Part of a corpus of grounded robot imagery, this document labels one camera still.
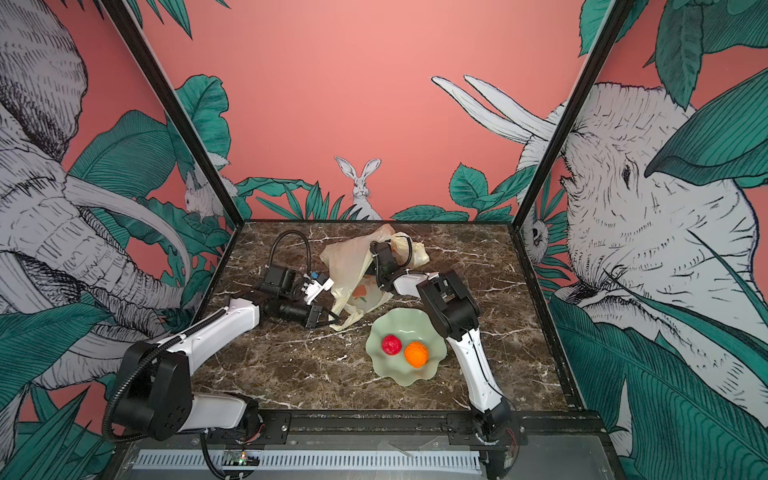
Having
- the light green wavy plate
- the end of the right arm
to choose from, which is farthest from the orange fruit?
the end of the right arm

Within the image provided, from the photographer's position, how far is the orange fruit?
83 cm

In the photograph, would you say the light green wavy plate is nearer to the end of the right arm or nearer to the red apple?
the red apple

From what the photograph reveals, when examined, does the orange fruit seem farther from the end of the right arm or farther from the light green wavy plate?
the end of the right arm

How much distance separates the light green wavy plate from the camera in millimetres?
815

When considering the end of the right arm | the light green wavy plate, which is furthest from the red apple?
the end of the right arm

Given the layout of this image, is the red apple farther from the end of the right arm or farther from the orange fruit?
the end of the right arm

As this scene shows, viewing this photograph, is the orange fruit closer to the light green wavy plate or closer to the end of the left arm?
the light green wavy plate

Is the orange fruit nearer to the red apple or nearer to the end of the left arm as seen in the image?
the red apple

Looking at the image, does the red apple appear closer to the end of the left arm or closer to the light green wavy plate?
the light green wavy plate
